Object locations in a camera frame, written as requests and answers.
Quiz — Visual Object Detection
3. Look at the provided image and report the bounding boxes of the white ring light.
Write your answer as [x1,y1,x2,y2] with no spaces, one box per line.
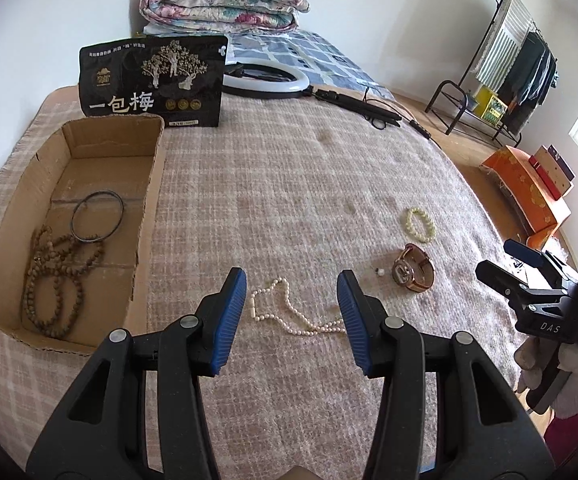
[221,57,313,101]

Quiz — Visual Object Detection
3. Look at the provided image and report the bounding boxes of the white pearl necklace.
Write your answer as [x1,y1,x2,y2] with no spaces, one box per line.
[250,277,348,339]

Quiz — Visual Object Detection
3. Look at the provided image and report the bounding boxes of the person's right hand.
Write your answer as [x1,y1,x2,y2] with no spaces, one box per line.
[514,335,578,419]

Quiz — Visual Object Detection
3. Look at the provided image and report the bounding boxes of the striped hanging cloth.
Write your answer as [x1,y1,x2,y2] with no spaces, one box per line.
[471,0,535,89]

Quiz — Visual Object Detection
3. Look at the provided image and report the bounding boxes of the black cable with remote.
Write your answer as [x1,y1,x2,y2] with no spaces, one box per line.
[363,86,433,142]

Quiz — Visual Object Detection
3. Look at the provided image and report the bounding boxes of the brown wooden bead necklace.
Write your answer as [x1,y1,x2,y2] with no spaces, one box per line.
[21,225,106,341]

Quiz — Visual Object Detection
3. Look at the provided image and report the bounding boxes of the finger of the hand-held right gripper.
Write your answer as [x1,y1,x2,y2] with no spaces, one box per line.
[475,258,569,312]
[502,238,578,289]

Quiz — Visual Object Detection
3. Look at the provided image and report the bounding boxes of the brown strap wristwatch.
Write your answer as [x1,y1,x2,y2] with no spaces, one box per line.
[391,242,436,295]

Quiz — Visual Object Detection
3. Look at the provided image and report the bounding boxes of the pale yellow bead bracelet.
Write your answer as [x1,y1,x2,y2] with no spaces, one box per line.
[403,207,438,244]

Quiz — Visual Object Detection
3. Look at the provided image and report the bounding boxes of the dark hanging clothes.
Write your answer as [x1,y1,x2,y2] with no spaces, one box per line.
[499,32,561,136]

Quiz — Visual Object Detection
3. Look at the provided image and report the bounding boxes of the cardboard box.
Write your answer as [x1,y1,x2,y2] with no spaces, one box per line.
[0,112,166,357]

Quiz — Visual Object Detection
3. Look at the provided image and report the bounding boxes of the black folded tripod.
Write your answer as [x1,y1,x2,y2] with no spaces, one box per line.
[311,87,403,129]

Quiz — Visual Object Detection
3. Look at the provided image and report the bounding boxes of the folded floral quilt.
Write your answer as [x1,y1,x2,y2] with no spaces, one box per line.
[139,0,311,35]

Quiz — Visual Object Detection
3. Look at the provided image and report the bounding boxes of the tan flat box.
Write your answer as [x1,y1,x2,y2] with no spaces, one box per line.
[533,148,574,197]

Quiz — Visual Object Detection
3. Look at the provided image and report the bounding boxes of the pink plaid blanket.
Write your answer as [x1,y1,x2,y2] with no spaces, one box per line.
[0,85,526,480]

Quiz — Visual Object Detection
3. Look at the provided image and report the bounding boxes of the orange patterned box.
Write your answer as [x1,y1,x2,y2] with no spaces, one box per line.
[480,145,573,252]

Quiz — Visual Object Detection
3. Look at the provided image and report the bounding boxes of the black snack bag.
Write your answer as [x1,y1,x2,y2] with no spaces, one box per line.
[79,35,229,130]

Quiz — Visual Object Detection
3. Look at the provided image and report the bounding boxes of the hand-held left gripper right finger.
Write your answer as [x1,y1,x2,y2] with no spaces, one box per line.
[336,269,556,480]

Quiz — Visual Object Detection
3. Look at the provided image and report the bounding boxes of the black bangle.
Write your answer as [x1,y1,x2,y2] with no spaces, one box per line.
[71,188,125,245]

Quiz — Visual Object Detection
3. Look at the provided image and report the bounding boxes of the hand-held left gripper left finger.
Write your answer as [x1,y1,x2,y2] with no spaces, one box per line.
[26,266,248,480]

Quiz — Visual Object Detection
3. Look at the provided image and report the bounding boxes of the yellow box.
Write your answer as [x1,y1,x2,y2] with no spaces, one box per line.
[472,87,510,126]

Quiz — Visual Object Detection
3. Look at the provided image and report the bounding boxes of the blue patchwork blanket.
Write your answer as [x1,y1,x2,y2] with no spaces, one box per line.
[224,27,396,104]

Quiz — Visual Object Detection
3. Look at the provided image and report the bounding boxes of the black metal clothes rack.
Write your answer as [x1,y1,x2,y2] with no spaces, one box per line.
[425,0,566,149]

